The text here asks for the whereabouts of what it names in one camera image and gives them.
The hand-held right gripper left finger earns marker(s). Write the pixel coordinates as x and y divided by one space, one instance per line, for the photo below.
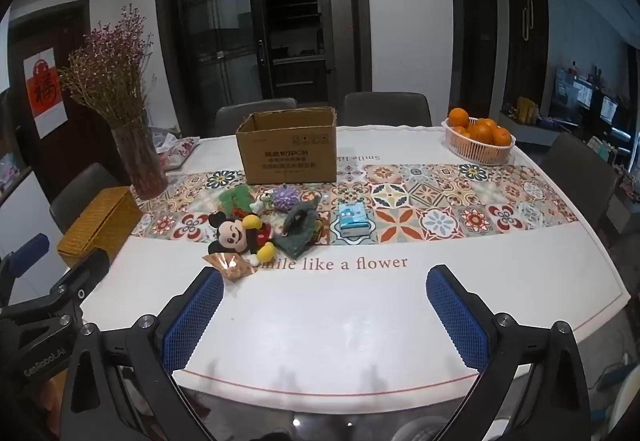
195 321

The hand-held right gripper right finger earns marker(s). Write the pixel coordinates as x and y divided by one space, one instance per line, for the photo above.
457 321

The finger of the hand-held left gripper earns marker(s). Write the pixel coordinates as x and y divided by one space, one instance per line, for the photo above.
27 253
82 278

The dark green knitted cloth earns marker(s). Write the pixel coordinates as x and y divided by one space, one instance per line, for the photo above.
300 231

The blue tissue pack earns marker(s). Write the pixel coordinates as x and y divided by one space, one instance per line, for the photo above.
350 221

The purple spiky ball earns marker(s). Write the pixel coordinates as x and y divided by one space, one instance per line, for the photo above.
285 198

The brown cardboard box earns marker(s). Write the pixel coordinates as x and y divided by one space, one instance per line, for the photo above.
290 161

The yellow woven box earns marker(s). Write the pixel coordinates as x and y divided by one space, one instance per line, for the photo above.
97 226

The copper foil wrapper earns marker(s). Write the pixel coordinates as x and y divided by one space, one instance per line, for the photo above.
230 267

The grey dining chair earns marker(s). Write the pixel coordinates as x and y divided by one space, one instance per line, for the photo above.
80 193
385 108
260 106
580 176

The black mouse plush toy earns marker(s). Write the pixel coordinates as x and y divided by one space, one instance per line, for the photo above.
232 233

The glass vase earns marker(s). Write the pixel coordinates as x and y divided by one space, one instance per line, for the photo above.
142 166

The green and red plush toy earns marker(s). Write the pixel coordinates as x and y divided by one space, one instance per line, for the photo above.
237 198

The white patterned tablecloth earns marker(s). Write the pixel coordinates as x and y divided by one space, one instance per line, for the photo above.
325 321

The floral fabric pouch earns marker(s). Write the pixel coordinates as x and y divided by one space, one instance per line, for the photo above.
177 153

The white plastic fruit basket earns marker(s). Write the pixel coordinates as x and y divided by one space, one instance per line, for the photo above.
475 153

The pile of oranges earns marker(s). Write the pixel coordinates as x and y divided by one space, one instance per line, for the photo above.
482 131

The dried pink flower bunch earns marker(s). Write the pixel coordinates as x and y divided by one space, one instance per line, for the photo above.
115 81

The grey television stand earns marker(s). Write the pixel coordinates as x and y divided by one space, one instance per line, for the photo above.
525 128

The television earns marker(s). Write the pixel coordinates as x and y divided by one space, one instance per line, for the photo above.
590 96

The dark wooden door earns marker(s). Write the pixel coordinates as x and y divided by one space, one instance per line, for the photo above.
479 46

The dark wooden cabinet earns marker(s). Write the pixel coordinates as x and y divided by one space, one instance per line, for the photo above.
525 46

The dark glass sliding door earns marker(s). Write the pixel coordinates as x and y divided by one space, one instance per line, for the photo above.
220 21

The grey refrigerator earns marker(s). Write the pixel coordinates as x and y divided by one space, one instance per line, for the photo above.
340 21

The red and white wall calendar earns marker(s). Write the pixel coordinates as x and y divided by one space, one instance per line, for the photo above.
45 91

